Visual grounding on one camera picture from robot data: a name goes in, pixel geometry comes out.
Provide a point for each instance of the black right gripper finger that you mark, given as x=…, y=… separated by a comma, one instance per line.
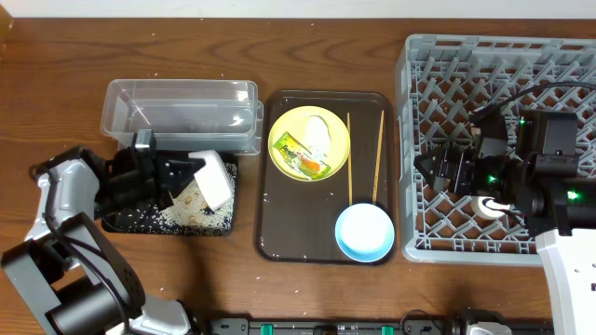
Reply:
x=431, y=160
x=434, y=179

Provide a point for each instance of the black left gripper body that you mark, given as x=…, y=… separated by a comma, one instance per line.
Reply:
x=158, y=177

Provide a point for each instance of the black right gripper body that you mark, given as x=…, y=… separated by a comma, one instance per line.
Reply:
x=492, y=177

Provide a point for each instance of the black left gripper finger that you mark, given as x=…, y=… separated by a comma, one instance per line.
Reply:
x=182, y=196
x=182, y=171

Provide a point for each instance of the white cup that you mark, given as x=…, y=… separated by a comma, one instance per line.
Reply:
x=487, y=208

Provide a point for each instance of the pink bowl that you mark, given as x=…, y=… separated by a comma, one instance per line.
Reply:
x=212, y=179

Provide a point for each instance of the light blue bowl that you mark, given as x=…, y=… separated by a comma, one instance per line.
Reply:
x=364, y=233

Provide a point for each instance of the wooden chopstick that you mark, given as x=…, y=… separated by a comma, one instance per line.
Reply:
x=378, y=157
x=349, y=161

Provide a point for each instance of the green snack wrapper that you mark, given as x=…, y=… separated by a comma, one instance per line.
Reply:
x=300, y=159

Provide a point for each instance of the yellow plate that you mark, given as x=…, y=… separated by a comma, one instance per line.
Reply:
x=294, y=122

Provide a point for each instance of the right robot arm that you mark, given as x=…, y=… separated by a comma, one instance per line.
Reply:
x=557, y=206

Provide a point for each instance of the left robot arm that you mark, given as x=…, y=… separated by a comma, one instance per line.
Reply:
x=71, y=277

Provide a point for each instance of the black food waste tray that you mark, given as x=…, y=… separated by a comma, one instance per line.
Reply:
x=143, y=219

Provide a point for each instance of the clear plastic waste bin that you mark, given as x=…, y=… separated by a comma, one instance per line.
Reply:
x=186, y=114

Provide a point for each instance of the grey dishwasher rack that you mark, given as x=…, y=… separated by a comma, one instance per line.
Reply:
x=439, y=80

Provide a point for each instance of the pile of rice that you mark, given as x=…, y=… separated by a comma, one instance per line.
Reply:
x=199, y=219

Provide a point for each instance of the dark brown serving tray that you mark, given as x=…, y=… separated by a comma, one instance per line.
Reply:
x=295, y=220

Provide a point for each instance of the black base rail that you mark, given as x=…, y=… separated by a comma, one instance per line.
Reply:
x=240, y=326

